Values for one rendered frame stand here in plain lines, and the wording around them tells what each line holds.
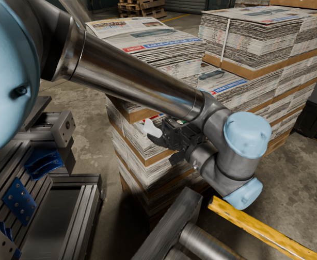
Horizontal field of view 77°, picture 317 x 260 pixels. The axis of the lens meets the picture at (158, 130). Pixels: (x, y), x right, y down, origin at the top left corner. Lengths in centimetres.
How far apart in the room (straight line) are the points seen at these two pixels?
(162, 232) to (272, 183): 136
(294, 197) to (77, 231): 140
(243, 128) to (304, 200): 143
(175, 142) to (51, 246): 86
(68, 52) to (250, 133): 28
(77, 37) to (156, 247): 39
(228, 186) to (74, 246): 87
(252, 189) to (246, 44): 73
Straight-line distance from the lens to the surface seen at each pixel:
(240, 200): 43
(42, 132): 86
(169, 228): 47
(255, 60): 101
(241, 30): 104
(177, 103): 37
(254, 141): 35
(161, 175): 92
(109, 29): 80
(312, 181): 192
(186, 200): 51
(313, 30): 138
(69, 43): 29
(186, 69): 69
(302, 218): 166
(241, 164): 38
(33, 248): 124
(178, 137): 52
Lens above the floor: 123
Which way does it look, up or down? 39 degrees down
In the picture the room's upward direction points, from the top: straight up
